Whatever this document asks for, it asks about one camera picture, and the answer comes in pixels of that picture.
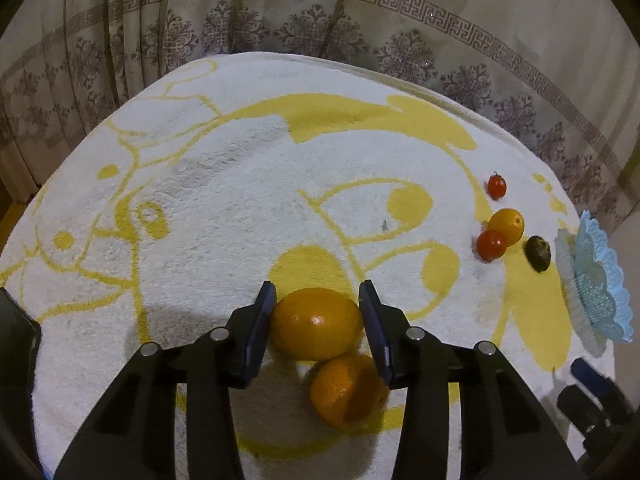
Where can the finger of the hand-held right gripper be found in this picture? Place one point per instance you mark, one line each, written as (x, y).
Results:
(589, 372)
(580, 410)

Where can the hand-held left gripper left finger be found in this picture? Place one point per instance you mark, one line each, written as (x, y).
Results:
(257, 332)

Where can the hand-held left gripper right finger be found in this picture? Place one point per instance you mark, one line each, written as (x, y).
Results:
(375, 332)

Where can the orange-yellow lemon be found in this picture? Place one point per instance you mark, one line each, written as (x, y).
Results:
(315, 322)

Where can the rough orange mandarin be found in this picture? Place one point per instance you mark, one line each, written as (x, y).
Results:
(345, 395)

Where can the light blue plastic basket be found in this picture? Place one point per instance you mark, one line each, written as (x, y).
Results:
(595, 280)

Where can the dark brown wrinkled fruit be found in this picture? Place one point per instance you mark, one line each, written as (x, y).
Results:
(537, 254)

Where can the red cherry tomato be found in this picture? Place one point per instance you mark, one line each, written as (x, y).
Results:
(497, 187)
(491, 246)

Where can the white yellow printed blanket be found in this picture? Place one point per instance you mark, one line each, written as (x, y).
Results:
(225, 185)

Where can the small orange kumquat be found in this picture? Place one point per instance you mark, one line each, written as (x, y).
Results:
(507, 224)

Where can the beige patterned curtain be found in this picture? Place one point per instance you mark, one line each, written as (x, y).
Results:
(300, 10)

